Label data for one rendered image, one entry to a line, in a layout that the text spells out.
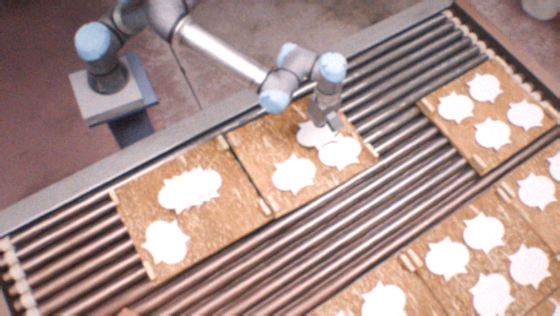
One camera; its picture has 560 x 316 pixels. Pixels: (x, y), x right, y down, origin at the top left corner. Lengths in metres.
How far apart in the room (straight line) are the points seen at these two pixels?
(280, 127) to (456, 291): 0.77
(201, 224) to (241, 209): 0.13
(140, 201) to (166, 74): 1.56
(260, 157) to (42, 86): 1.89
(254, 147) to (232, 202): 0.21
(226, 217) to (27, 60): 2.16
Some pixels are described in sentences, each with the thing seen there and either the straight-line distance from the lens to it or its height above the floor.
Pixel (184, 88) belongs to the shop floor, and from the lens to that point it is 2.87.
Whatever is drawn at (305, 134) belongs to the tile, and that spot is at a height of 0.95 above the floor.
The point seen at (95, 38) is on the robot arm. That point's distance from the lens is 1.63.
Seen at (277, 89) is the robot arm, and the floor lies 1.31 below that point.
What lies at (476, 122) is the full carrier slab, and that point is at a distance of 1.79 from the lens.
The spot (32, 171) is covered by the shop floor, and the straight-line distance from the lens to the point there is 2.83.
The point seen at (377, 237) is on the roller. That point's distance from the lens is 1.49.
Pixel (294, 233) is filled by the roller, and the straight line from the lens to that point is 1.45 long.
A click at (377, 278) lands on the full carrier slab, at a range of 1.44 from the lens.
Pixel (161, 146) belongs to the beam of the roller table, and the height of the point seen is 0.91.
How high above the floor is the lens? 2.29
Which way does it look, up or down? 62 degrees down
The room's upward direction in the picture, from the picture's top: 5 degrees clockwise
